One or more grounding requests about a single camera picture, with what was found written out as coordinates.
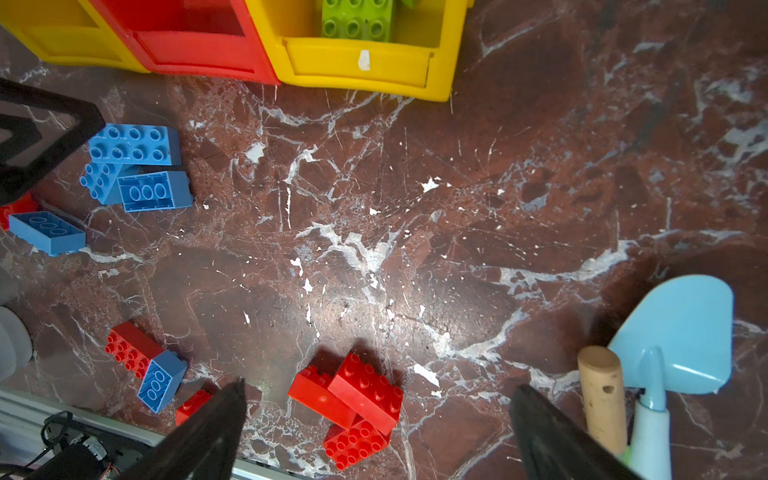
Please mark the red lego cluster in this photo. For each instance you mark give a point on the red lego cluster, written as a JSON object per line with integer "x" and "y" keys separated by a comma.
{"x": 346, "y": 448}
{"x": 311, "y": 389}
{"x": 367, "y": 393}

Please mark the red lego bottom brick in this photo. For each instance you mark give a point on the red lego bottom brick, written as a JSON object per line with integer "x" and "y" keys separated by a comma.
{"x": 191, "y": 406}

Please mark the blue lego upturned brick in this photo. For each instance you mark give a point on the blue lego upturned brick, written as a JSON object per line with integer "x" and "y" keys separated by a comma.
{"x": 163, "y": 190}

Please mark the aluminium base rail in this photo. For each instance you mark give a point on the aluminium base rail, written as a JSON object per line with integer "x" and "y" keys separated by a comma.
{"x": 25, "y": 416}

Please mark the blue lego top brick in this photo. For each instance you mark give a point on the blue lego top brick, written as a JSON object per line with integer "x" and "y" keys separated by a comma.
{"x": 133, "y": 144}

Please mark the blue lego lower brick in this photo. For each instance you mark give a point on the blue lego lower brick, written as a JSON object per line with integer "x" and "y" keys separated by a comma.
{"x": 161, "y": 381}

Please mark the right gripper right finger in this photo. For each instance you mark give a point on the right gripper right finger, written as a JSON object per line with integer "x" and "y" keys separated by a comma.
{"x": 551, "y": 446}

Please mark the red lego cluster left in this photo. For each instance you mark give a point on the red lego cluster left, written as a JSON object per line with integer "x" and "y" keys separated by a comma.
{"x": 311, "y": 389}

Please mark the light blue toy shovel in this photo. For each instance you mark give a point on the light blue toy shovel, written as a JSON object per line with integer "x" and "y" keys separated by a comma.
{"x": 677, "y": 339}

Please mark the blue lego diagonal brick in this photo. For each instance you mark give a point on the blue lego diagonal brick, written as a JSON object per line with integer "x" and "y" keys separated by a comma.
{"x": 101, "y": 179}

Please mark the red lego left brick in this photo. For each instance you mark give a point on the red lego left brick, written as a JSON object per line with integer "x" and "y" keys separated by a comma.
{"x": 131, "y": 347}

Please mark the green toy trowel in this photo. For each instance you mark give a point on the green toy trowel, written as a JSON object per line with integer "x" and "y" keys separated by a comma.
{"x": 602, "y": 387}

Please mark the red lego brick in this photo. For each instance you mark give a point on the red lego brick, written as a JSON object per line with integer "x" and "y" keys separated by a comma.
{"x": 131, "y": 347}
{"x": 191, "y": 406}

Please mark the right yellow bin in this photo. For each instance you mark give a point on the right yellow bin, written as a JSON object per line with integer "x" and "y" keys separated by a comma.
{"x": 419, "y": 61}

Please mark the red lego far left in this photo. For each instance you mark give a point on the red lego far left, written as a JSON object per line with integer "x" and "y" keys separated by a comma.
{"x": 26, "y": 204}

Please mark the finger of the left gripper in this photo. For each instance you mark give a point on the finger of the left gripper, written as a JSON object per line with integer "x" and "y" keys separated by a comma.
{"x": 39, "y": 130}

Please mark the yellow bin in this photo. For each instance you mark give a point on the yellow bin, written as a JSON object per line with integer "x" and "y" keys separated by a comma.
{"x": 68, "y": 32}
{"x": 419, "y": 61}

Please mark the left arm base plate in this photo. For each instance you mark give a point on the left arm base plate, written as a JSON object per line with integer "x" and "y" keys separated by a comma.
{"x": 75, "y": 450}

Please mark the red lego cluster bottom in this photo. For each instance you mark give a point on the red lego cluster bottom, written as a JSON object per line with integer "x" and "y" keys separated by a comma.
{"x": 346, "y": 448}

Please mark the left yellow bin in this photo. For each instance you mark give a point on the left yellow bin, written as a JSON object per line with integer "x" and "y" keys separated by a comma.
{"x": 68, "y": 32}

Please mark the green lego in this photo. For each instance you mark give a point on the green lego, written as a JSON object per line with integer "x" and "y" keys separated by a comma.
{"x": 369, "y": 20}

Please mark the blue lego left brick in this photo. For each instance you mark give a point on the blue lego left brick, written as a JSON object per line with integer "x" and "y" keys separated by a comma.
{"x": 47, "y": 232}

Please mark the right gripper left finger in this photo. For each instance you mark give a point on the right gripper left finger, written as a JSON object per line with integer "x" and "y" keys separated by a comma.
{"x": 204, "y": 447}

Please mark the red middle bin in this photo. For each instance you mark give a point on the red middle bin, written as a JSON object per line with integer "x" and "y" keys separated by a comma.
{"x": 181, "y": 37}

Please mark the red lego cluster top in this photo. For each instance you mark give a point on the red lego cluster top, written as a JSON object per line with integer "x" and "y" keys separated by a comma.
{"x": 367, "y": 393}

